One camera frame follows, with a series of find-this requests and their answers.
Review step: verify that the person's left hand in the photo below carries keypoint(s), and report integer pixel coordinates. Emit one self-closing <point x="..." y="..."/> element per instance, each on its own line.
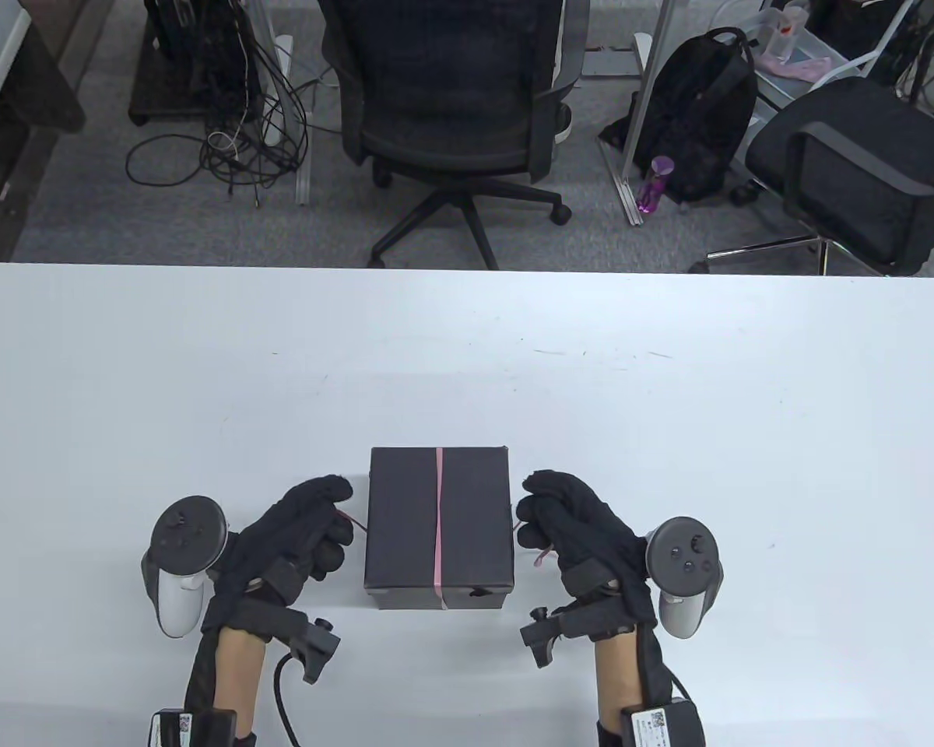
<point x="288" y="537"/>

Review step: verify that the person's right hand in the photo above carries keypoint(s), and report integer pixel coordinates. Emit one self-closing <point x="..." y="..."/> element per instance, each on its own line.
<point x="591" y="537"/>

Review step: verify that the black gift box lid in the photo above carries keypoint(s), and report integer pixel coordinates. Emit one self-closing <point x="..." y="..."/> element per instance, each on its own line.
<point x="401" y="513"/>

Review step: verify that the black gift box base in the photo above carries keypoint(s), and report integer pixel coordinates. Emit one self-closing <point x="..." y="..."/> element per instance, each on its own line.
<point x="405" y="597"/>

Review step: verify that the pink bow ribbon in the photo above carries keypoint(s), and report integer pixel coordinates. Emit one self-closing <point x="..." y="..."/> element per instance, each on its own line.
<point x="438" y="506"/>

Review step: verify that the person's left forearm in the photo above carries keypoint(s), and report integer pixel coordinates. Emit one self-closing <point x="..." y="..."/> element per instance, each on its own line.
<point x="237" y="669"/>

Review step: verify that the person's right forearm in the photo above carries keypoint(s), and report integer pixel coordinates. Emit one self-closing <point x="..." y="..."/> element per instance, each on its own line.
<point x="619" y="669"/>

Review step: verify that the grey right hand controller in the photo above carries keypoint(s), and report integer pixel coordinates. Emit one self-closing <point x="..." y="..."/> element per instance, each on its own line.
<point x="685" y="552"/>

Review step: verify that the grey hand controller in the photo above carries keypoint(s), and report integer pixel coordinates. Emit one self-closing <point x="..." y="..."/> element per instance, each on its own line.
<point x="685" y="552"/>
<point x="187" y="537"/>

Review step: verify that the grey left hand controller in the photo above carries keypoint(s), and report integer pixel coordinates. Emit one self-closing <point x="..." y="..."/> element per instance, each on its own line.
<point x="187" y="537"/>

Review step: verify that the white desk leg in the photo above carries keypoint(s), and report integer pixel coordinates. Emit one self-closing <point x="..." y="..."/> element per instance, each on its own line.
<point x="654" y="54"/>
<point x="303" y="183"/>

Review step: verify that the purple water bottle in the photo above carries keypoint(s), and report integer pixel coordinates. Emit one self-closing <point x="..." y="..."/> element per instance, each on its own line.
<point x="655" y="187"/>

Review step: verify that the black backpack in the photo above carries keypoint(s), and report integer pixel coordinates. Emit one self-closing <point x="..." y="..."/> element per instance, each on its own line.
<point x="700" y="109"/>

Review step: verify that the black chair with chrome base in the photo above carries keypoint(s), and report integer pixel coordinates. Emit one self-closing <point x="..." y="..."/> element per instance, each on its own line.
<point x="848" y="156"/>

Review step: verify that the black mesh office chair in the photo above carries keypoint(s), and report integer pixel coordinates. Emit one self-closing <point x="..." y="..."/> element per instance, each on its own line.
<point x="451" y="93"/>

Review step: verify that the black computer tower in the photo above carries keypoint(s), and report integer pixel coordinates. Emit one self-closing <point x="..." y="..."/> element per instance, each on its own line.
<point x="179" y="78"/>

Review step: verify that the white power strip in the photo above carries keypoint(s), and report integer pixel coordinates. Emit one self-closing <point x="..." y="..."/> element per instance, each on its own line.
<point x="284" y="48"/>

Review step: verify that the pink cloth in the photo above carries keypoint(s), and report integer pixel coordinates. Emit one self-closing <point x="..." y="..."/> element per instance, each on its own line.
<point x="802" y="68"/>

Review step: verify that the dark desk with white top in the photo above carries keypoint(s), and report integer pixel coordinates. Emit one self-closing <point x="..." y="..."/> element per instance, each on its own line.
<point x="39" y="85"/>

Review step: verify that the clear plastic bin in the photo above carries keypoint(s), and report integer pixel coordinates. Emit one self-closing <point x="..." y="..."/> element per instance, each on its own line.
<point x="813" y="50"/>

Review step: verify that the black left wrist bracket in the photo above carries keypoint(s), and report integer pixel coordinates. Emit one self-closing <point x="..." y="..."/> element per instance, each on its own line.
<point x="315" y="646"/>

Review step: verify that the black wrist bracket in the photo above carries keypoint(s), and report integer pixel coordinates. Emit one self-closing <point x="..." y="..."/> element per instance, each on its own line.
<point x="541" y="638"/>
<point x="315" y="646"/>

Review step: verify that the black right wrist bracket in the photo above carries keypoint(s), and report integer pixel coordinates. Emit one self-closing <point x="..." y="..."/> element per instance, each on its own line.
<point x="541" y="638"/>

